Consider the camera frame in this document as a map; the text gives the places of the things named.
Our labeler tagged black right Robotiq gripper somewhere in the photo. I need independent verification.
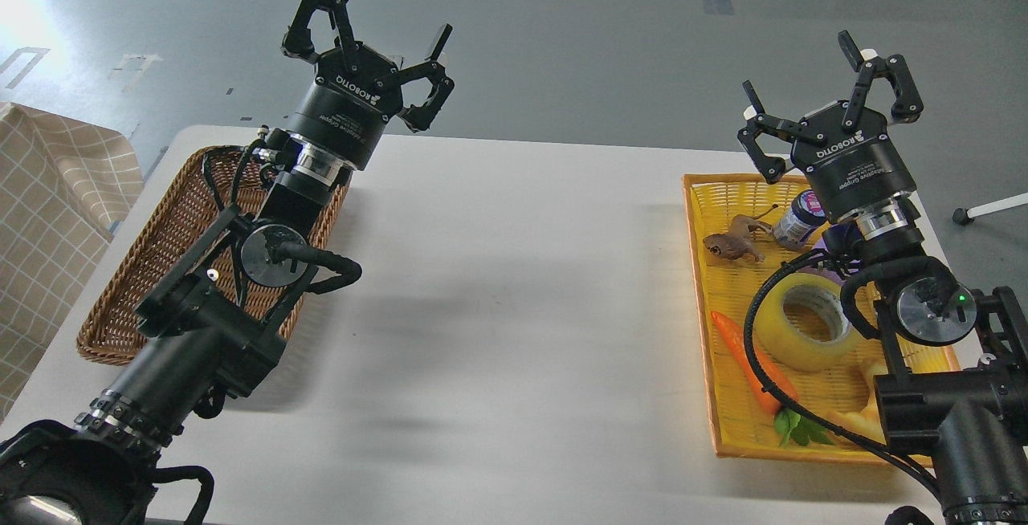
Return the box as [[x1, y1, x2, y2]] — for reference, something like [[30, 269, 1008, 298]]
[[737, 30, 924, 226]]

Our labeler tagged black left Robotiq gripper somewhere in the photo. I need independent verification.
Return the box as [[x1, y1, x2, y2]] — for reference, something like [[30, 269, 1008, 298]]
[[281, 0, 455, 172]]

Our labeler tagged yellow tape roll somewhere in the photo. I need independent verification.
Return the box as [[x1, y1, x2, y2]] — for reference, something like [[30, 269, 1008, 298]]
[[752, 273, 862, 372]]

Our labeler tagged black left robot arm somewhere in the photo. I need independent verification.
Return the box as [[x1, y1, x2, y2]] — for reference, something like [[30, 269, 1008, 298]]
[[2, 0, 455, 524]]

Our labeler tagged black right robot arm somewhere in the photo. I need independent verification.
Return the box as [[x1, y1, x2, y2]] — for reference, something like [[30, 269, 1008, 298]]
[[737, 31, 1027, 524]]

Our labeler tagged small jar with blue lid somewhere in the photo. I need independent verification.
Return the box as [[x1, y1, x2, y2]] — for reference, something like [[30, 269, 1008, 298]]
[[772, 189, 827, 250]]

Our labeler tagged purple foam block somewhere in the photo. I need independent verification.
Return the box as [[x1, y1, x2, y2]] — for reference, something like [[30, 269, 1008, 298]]
[[801, 238, 853, 287]]

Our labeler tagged white leg with black caster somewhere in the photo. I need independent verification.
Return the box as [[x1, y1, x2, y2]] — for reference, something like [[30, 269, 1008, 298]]
[[951, 192, 1027, 226]]

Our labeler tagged brown toy frog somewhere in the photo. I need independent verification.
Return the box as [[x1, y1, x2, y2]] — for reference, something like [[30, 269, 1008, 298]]
[[702, 204, 779, 263]]

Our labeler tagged brown wicker basket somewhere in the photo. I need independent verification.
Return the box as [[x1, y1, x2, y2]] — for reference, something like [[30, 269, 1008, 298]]
[[76, 145, 348, 365]]

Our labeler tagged toy croissant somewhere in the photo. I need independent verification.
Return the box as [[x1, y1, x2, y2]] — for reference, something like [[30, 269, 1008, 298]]
[[825, 358, 888, 444]]

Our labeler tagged beige checkered cloth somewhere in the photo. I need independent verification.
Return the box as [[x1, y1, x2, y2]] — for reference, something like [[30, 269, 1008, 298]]
[[1, 102, 143, 414]]

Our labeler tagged orange toy carrot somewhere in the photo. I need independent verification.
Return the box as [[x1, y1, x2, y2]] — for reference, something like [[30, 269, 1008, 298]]
[[710, 310, 801, 417]]

